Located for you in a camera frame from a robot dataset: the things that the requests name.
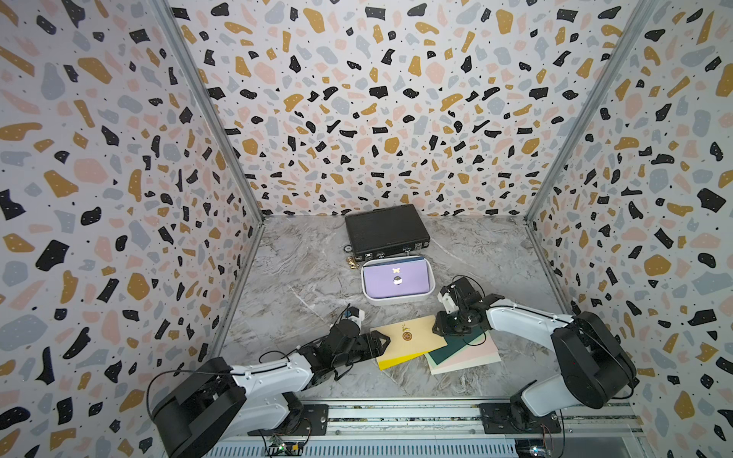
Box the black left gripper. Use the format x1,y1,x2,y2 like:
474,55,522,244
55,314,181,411
332,330,392,371

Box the dark green envelope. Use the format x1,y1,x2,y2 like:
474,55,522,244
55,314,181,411
426,325,492,368

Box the pale yellow envelope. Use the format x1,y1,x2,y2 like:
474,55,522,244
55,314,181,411
375,315,447,361

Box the white storage tray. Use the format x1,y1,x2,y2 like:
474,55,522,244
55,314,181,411
361,256,435,305

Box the lilac envelope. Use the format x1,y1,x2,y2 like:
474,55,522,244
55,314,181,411
363,258,431,300

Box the bright yellow envelope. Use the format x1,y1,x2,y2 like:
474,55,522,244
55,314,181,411
376,347,427,370

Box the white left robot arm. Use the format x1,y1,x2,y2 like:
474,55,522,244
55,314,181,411
149,312,391,457

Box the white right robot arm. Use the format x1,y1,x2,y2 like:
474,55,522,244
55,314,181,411
433,278,639,431

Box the pink envelope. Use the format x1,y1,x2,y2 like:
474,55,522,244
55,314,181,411
425,334,500,372

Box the small brass keys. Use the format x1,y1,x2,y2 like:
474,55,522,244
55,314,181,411
347,256,359,270

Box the black metal briefcase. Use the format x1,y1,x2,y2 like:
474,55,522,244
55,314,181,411
345,204,431,263

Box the small electronics board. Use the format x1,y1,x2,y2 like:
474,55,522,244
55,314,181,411
265,435,307,457

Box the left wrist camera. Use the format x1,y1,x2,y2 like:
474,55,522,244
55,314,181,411
342,306,366,328

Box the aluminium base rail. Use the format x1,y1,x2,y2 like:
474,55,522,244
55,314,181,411
228,396,645,458

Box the aluminium corner post right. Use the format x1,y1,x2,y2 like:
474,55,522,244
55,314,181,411
524,0,659,228

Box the aluminium corner post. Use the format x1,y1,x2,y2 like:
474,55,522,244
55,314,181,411
149,0,265,226
524,0,659,228

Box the aluminium corner post left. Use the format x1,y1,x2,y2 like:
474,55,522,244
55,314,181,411
149,0,265,226

